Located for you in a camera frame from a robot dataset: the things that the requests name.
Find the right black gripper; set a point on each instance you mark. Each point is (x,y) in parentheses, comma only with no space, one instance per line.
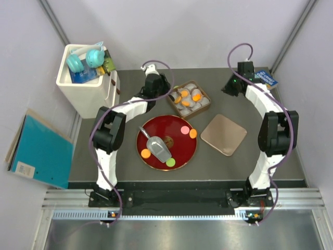
(228,90)

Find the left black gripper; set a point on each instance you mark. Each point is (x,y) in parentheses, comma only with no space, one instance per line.
(165,85)

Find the orange round cookie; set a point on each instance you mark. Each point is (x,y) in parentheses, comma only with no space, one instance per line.
(145,153)
(193,133)
(184,93)
(178,100)
(186,103)

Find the square gold cookie tin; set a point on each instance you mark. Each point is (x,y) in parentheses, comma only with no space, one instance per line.
(195,108)

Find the orange fish-shaped cookie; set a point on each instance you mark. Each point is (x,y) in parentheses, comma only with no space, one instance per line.
(197,97)

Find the gold tin lid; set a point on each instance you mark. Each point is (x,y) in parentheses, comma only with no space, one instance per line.
(223,134)

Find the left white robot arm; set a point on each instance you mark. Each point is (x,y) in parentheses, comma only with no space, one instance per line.
(108,130)

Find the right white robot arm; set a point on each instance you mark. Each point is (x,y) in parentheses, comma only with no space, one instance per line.
(277,135)

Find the colourful paperback book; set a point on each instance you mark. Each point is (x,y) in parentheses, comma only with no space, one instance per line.
(262,77)

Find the green card in box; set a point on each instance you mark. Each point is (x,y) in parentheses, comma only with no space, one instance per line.
(107,67)

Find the pink round cookie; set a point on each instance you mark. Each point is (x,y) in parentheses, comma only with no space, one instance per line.
(185,129)

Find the teal headphones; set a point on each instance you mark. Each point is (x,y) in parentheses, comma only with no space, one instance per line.
(94,57)

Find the round red lacquer tray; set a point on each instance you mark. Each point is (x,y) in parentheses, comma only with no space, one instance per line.
(168,128)

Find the white storage drawer box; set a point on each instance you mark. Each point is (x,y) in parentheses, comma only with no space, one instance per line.
(88,97)

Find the teal folder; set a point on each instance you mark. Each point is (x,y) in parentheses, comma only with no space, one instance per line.
(40,152)

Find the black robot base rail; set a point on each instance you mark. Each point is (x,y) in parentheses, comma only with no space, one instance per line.
(180,198)

